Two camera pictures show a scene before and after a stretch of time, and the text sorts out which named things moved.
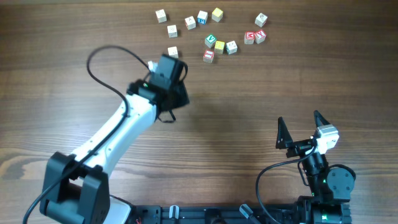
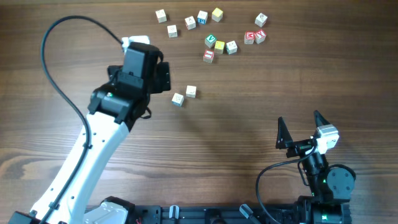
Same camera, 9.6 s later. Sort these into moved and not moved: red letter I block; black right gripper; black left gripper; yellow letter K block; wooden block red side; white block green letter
Moved: black left gripper; wooden block red side
Not moved: black right gripper; red letter I block; yellow letter K block; white block green letter
